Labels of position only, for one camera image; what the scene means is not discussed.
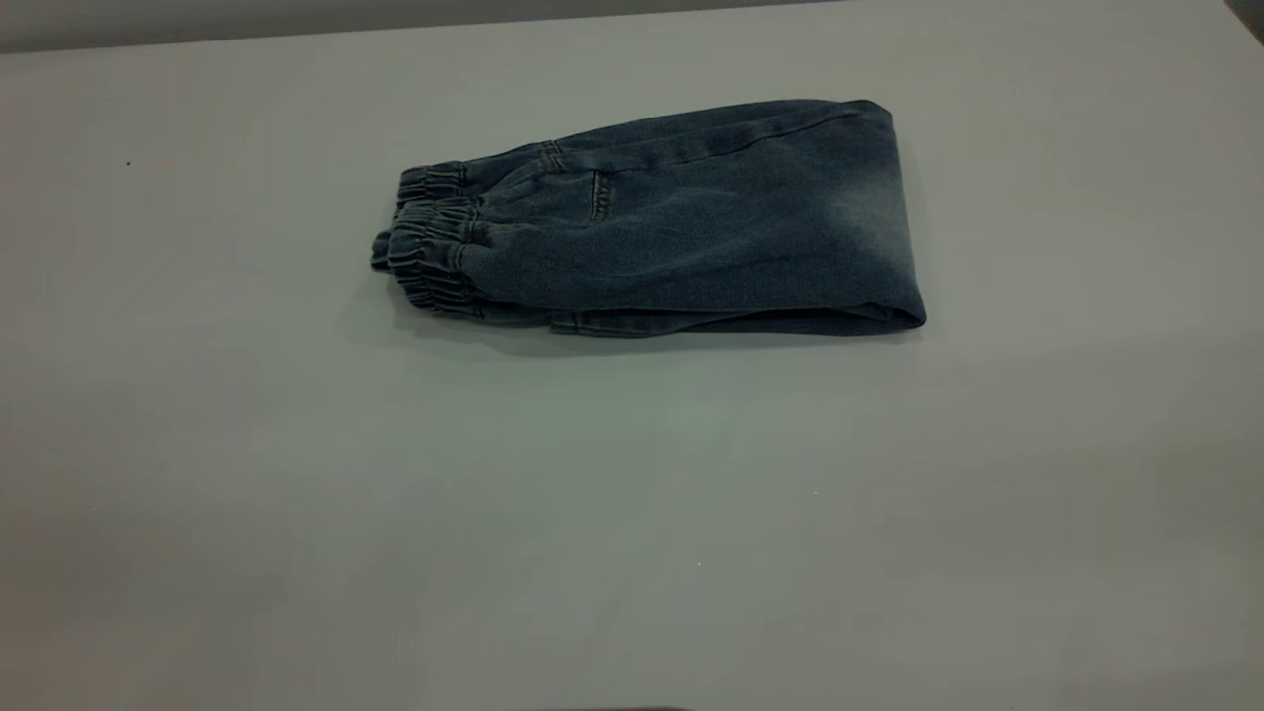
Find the blue denim shorts basketball print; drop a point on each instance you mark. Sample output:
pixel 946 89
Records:
pixel 691 227

